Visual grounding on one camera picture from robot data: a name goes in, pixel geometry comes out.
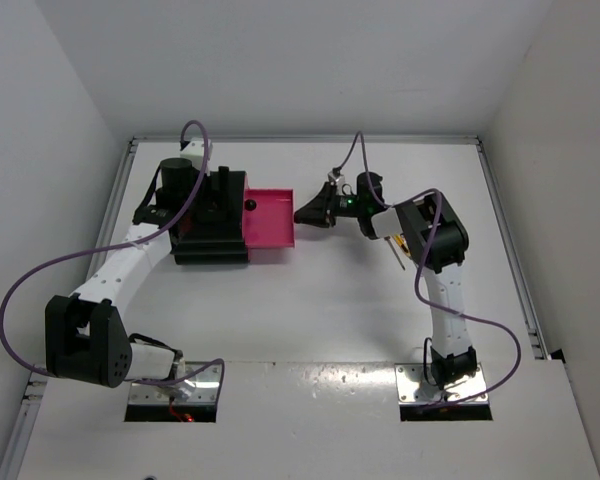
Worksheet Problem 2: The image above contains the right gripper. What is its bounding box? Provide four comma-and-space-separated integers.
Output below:
297, 182, 367, 228

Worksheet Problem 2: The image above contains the black drawer cabinet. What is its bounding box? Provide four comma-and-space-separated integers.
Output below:
171, 171, 249, 266

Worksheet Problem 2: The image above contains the pink top drawer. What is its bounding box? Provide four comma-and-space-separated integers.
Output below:
243, 176, 257, 212

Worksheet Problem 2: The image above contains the pink drawer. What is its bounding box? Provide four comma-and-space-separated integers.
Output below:
249, 248, 294, 265
243, 176, 257, 212
242, 188, 295, 250

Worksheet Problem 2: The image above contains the pink bottom drawer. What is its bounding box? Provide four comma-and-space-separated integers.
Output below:
249, 248, 294, 265

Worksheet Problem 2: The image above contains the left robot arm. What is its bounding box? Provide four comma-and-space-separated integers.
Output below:
45, 157, 249, 388

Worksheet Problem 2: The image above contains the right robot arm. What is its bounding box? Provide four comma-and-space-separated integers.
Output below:
294, 172, 477, 388

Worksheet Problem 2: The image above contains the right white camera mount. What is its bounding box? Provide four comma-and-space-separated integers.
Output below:
327, 168, 346, 189

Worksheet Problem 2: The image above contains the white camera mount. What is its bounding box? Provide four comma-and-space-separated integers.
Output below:
180, 138, 213, 175
327, 168, 346, 189

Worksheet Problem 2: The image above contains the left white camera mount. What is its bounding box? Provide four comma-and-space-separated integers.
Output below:
180, 138, 213, 175

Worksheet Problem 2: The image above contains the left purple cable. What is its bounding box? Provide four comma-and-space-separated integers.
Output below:
0, 119, 226, 389

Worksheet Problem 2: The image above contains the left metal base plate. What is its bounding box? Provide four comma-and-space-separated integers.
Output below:
128, 362, 224, 407

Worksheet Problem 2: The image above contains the metal base plate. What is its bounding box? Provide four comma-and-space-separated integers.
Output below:
128, 362, 224, 407
395, 364, 489, 405

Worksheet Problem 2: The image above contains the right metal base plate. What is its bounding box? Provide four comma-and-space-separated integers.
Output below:
395, 364, 489, 405

